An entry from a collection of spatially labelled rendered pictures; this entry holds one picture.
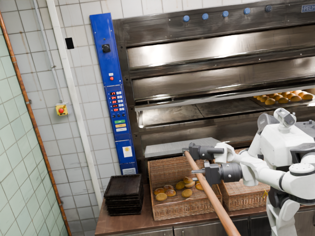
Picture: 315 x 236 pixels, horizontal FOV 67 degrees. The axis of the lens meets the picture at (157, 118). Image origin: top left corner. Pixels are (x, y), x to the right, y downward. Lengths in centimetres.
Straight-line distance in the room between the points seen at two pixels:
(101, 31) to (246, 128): 152
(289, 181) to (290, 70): 151
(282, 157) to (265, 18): 125
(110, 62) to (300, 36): 156
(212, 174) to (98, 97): 128
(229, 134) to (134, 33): 123
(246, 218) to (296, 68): 133
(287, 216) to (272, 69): 121
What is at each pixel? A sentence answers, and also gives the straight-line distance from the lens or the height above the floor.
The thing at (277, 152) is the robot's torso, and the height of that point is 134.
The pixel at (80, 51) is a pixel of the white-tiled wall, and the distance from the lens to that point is 205.
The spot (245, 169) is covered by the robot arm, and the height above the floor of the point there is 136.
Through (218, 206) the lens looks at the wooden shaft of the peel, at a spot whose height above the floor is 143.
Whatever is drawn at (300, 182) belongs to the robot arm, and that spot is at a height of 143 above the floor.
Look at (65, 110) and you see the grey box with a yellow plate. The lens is 212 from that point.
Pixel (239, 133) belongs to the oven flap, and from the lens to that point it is 234.
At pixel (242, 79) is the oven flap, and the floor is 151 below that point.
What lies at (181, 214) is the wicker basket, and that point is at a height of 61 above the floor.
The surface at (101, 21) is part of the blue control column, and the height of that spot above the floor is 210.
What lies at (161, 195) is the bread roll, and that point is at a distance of 217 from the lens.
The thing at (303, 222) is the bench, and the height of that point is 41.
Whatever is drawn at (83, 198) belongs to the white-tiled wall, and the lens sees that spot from 260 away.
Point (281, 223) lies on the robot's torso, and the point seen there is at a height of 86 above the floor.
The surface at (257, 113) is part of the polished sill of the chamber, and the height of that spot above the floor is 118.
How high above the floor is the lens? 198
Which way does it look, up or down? 20 degrees down
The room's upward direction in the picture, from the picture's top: 7 degrees counter-clockwise
